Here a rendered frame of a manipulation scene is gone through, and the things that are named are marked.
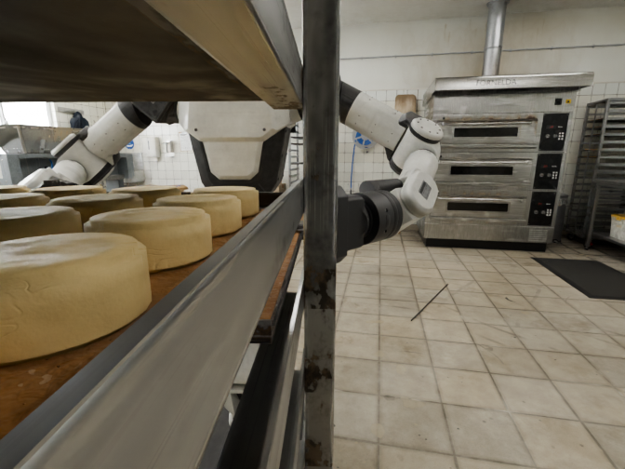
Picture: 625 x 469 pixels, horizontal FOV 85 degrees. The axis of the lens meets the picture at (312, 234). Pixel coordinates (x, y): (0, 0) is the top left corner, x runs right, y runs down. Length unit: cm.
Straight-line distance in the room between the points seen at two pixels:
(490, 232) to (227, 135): 423
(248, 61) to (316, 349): 26
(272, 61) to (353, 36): 562
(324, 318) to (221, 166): 62
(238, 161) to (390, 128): 37
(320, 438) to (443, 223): 435
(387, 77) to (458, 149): 169
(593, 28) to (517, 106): 184
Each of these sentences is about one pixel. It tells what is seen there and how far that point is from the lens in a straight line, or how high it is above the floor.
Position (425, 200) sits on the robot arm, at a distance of 64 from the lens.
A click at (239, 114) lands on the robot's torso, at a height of 127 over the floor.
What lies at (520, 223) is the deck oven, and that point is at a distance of 490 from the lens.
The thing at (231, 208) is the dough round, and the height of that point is 115.
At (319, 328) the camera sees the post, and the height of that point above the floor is 102.
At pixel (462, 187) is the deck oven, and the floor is 78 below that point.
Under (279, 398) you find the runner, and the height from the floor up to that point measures 107.
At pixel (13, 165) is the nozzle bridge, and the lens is 218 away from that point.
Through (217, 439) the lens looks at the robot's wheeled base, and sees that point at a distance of 149.
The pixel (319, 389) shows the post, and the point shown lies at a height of 95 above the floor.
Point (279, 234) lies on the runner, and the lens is 15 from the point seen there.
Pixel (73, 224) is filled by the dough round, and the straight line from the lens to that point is 19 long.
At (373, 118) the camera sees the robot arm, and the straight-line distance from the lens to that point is 88.
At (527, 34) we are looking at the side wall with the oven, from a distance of 604.
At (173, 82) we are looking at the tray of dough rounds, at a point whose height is 122.
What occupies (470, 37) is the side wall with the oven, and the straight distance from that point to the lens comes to 585.
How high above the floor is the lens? 118
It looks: 13 degrees down
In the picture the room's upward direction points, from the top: straight up
